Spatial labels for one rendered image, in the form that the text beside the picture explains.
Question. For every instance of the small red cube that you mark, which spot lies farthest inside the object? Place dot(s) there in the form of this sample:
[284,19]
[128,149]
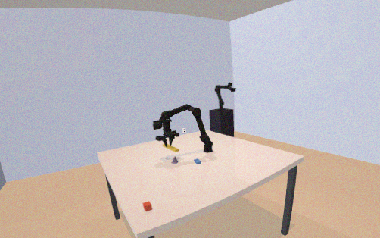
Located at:
[147,206]

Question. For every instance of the yellow bar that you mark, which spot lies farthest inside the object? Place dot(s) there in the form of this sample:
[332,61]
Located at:
[171,148]

